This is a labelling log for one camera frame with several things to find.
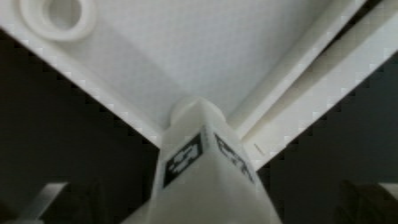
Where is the white U-shaped fence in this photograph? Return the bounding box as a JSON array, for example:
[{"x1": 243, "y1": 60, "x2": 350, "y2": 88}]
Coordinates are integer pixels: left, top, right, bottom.
[{"x1": 243, "y1": 0, "x2": 398, "y2": 169}]

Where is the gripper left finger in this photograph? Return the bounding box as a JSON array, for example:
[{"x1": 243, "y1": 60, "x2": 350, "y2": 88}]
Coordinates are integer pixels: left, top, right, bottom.
[{"x1": 10, "y1": 181, "x2": 108, "y2": 224}]

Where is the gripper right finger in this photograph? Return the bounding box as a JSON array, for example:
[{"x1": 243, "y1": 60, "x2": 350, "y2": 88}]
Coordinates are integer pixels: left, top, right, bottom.
[{"x1": 336, "y1": 180, "x2": 398, "y2": 224}]

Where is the white desk tabletop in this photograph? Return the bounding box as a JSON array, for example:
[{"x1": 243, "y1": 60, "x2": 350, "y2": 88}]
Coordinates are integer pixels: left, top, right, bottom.
[{"x1": 0, "y1": 0, "x2": 366, "y2": 143}]

